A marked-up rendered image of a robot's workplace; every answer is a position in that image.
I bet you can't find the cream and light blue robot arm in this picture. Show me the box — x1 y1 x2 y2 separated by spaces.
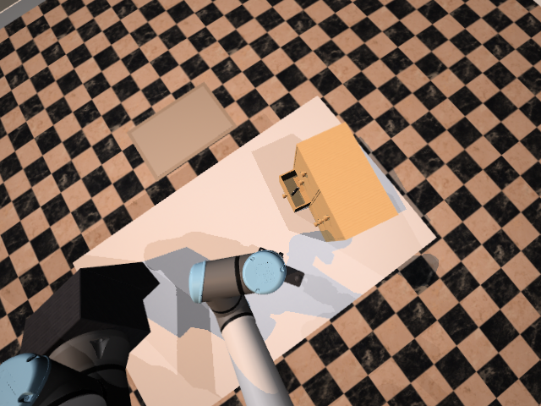
0 250 304 406

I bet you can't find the light wooden chest of drawers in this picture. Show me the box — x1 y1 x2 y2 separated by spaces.
293 122 398 242

